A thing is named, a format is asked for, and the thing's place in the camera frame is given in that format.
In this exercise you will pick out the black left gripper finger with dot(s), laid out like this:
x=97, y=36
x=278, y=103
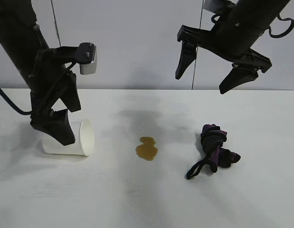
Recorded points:
x=72, y=95
x=61, y=129

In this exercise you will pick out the purple and black cloth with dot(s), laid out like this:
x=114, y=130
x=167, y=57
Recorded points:
x=213, y=142

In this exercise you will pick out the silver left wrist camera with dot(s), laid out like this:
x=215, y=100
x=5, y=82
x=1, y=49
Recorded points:
x=88, y=60

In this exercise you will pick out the white paper cup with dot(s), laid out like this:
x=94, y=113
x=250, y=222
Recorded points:
x=86, y=137

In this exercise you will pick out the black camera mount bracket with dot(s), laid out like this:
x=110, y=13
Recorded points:
x=56, y=55

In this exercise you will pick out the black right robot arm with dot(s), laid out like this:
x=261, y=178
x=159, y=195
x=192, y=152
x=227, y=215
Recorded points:
x=251, y=12

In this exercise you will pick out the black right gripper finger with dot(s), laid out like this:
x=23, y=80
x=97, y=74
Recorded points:
x=237, y=78
x=183, y=59

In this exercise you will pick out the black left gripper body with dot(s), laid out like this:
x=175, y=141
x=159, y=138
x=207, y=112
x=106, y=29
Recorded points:
x=46, y=95

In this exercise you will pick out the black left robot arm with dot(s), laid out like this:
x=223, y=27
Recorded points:
x=16, y=35

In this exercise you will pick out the brown liquid spill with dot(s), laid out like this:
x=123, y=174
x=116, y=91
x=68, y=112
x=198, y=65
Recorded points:
x=147, y=152

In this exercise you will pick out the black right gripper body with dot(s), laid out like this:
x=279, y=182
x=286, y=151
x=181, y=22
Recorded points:
x=232, y=40

